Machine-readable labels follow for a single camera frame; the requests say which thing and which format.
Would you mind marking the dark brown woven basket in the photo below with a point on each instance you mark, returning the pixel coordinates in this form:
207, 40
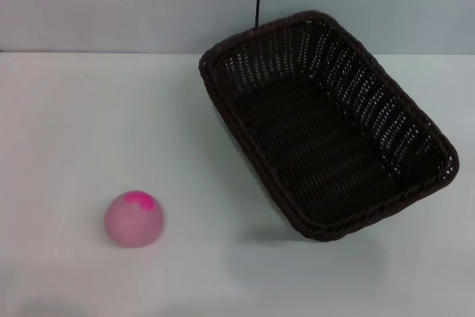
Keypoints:
315, 146

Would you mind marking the pink toy peach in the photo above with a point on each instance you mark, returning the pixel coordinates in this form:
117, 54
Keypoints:
133, 222

